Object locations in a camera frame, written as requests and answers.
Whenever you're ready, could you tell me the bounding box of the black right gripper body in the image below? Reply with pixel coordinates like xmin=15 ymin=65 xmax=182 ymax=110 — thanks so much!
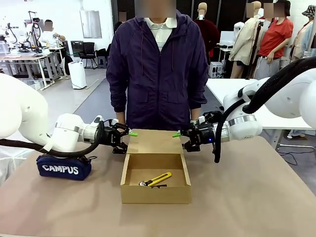
xmin=195 ymin=122 xmax=218 ymax=146

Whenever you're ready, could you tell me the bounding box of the grey metal wall panel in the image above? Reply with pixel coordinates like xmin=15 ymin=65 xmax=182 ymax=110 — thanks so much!
xmin=79 ymin=9 xmax=102 ymax=39

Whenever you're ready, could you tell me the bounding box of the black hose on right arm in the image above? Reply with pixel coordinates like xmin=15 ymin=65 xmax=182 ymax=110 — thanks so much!
xmin=213 ymin=56 xmax=316 ymax=163

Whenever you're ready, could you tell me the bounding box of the yellow black utility knife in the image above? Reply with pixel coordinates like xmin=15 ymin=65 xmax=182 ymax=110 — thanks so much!
xmin=138 ymin=172 xmax=173 ymax=188

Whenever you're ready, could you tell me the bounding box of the black white background robot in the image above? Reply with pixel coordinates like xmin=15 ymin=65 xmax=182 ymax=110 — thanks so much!
xmin=24 ymin=11 xmax=43 ymax=54

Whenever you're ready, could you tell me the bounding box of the black backpack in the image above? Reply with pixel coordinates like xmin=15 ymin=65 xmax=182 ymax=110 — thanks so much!
xmin=202 ymin=111 xmax=223 ymax=124

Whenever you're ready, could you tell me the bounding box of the navy CAMPUS pencil case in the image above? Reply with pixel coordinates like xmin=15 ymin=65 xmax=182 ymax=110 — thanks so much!
xmin=36 ymin=154 xmax=97 ymax=181

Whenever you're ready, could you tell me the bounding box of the person's right forearm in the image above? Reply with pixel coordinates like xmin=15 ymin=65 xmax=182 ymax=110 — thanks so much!
xmin=106 ymin=79 xmax=128 ymax=124

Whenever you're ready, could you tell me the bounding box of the white air purifier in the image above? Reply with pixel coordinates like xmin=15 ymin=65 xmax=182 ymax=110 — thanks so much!
xmin=68 ymin=61 xmax=87 ymax=90

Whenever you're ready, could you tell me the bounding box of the black light stand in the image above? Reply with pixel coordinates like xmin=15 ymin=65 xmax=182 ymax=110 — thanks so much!
xmin=246 ymin=21 xmax=264 ymax=79

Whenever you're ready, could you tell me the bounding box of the seated man in white shirt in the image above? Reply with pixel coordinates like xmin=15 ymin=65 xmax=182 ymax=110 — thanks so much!
xmin=39 ymin=19 xmax=66 ymax=47

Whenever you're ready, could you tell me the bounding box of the person's left forearm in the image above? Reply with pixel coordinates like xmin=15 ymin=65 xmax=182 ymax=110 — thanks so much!
xmin=190 ymin=79 xmax=209 ymax=121

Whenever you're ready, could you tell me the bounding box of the long grey work table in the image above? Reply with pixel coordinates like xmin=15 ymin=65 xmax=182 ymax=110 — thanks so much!
xmin=0 ymin=46 xmax=67 ymax=87

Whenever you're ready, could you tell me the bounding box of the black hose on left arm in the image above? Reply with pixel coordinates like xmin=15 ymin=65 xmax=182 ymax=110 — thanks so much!
xmin=0 ymin=119 xmax=107 ymax=158

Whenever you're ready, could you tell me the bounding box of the white cloth cover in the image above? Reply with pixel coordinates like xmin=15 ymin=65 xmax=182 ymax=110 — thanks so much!
xmin=0 ymin=145 xmax=38 ymax=186

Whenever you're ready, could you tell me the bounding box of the background person in black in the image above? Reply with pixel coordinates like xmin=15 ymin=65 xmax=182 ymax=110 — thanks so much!
xmin=114 ymin=11 xmax=127 ymax=33

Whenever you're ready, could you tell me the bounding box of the mannequin with maroon garment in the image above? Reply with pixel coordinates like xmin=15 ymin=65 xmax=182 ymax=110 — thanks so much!
xmin=194 ymin=2 xmax=220 ymax=60

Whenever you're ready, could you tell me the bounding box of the person in purple jacket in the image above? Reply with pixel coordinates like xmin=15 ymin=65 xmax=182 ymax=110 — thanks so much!
xmin=106 ymin=9 xmax=209 ymax=131

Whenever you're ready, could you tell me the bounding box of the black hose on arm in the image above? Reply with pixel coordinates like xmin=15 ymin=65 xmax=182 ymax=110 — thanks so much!
xmin=0 ymin=119 xmax=107 ymax=158
xmin=213 ymin=56 xmax=316 ymax=163

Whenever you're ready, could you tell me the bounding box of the black floor cable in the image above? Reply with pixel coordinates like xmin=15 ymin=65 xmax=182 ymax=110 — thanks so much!
xmin=277 ymin=145 xmax=301 ymax=166

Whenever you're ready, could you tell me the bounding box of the mannequin with beige jacket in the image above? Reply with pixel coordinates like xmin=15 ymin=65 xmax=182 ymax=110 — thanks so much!
xmin=228 ymin=1 xmax=264 ymax=79

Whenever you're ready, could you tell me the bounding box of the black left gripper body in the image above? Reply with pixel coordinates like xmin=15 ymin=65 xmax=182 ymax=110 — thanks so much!
xmin=103 ymin=124 xmax=121 ymax=148

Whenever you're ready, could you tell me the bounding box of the brown cardboard box with lid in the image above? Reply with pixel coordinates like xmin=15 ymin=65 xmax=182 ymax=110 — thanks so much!
xmin=120 ymin=128 xmax=192 ymax=204

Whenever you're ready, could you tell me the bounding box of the mannequin with bucket hat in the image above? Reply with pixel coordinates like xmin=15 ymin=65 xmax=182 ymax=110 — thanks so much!
xmin=288 ymin=6 xmax=316 ymax=62

